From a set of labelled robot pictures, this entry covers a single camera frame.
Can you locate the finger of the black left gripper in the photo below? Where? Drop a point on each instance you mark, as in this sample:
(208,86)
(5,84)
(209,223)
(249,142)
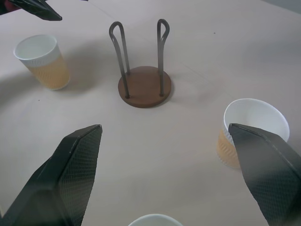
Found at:
(37,9)

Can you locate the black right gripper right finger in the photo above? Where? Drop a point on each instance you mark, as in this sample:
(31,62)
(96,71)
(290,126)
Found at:
(270,169)

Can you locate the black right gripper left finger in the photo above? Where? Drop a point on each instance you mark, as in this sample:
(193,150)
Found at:
(58,183)

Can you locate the white and orange paper cup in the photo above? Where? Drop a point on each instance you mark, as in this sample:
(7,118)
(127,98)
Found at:
(47,68)
(154,220)
(254,113)

